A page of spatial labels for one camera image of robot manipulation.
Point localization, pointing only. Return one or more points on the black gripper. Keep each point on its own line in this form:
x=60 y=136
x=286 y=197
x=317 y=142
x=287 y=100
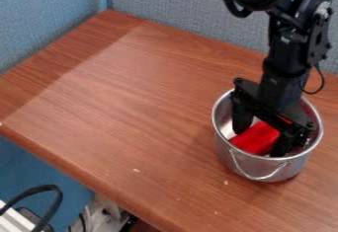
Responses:
x=273 y=101

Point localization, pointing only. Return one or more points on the red plastic block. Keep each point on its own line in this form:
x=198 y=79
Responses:
x=257 y=139

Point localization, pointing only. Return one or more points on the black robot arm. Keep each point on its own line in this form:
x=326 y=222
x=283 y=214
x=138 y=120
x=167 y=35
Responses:
x=298 y=40

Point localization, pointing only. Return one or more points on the metal pot with handle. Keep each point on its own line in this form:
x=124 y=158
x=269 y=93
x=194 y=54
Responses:
x=253 y=167

